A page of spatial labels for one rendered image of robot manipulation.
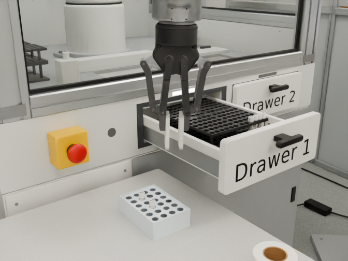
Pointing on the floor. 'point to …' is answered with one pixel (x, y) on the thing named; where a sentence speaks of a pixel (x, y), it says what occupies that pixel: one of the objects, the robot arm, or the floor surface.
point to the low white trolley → (128, 229)
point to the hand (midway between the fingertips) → (174, 130)
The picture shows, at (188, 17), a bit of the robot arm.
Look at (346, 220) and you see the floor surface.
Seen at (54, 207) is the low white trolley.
